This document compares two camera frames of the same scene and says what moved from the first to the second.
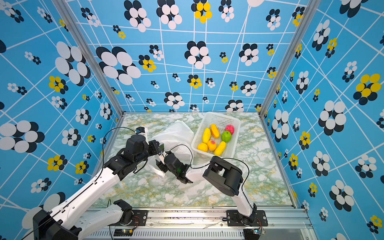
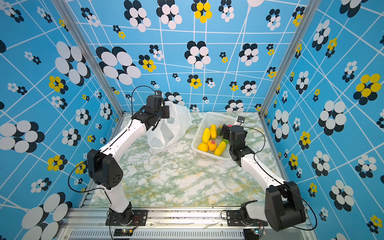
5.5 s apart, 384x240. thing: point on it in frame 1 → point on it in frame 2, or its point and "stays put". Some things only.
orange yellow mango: [215, 131] stays put
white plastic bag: [178, 139] → [167, 130]
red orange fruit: [212, 145] stays put
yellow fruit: [202, 146] stays put
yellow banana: [220, 148] stays put
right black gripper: [162, 166] → [228, 133]
